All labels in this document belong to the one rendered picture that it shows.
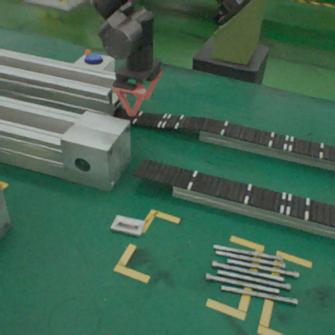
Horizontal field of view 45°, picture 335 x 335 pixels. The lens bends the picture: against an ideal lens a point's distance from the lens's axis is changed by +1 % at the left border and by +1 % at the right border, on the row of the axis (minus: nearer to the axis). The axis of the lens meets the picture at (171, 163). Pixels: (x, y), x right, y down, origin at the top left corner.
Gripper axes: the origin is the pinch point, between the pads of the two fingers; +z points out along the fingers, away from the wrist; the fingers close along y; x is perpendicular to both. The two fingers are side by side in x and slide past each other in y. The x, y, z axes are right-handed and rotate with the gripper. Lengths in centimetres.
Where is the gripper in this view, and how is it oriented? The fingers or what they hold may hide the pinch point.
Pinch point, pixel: (138, 104)
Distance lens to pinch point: 90.9
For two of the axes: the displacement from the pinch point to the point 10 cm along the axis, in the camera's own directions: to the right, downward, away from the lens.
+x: 9.5, 2.4, -2.2
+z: -0.6, 7.8, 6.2
